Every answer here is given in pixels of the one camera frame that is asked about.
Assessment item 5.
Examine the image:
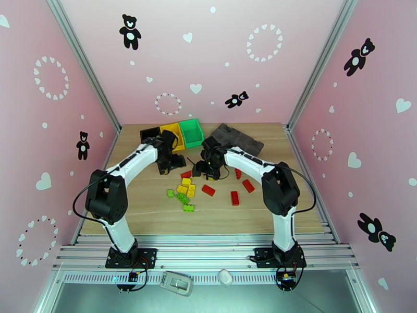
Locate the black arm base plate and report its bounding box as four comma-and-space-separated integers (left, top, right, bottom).
105, 247, 158, 269
254, 247, 308, 269

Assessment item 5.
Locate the aluminium side rail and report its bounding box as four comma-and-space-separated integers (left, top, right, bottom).
286, 124, 341, 246
70, 124, 123, 246

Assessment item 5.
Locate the white earbud case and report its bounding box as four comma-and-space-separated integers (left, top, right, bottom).
218, 269, 234, 287

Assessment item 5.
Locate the clear plastic box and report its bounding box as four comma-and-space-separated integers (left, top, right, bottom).
160, 271, 193, 297

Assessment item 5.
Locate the grey metal bottom panel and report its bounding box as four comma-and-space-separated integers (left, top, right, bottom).
34, 269, 385, 313

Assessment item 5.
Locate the green plastic bin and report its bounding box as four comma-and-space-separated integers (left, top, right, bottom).
178, 118, 206, 149

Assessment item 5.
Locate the aluminium front rail platform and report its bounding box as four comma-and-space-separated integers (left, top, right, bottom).
52, 234, 361, 272

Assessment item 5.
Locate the aluminium frame post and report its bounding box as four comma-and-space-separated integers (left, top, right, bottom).
285, 0, 362, 132
44, 0, 123, 135

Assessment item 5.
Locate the black power cable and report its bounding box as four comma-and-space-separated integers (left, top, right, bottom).
275, 253, 310, 293
116, 256, 150, 293

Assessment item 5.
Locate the black plastic bin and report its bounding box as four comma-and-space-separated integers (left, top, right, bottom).
140, 127, 163, 150

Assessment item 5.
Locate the yellow plastic bin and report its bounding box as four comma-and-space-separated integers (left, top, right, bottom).
159, 122, 186, 150

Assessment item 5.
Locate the grey compartment organizer tray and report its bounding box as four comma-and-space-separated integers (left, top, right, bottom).
208, 123, 265, 158

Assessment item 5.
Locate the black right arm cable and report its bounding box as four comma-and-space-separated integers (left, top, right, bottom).
283, 165, 317, 218

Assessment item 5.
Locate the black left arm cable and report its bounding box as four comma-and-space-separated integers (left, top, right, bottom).
72, 168, 113, 231

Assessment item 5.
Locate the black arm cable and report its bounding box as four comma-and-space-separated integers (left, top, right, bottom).
72, 168, 113, 231
283, 165, 317, 218

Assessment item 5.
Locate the perforated metal strip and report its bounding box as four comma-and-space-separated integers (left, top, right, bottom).
62, 271, 356, 286

